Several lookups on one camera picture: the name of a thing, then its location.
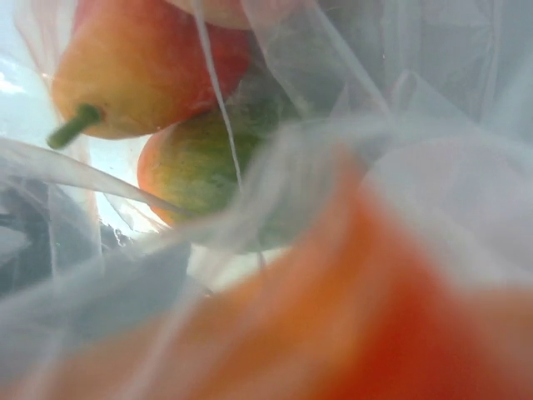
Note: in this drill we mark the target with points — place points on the clear zip top bag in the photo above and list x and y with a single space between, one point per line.
395 97

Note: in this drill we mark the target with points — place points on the orange red fake mango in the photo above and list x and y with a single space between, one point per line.
355 310

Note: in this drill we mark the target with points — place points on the green orange fake fruit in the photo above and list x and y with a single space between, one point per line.
196 165

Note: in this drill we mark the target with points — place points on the orange fake pear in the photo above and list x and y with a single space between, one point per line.
133 68

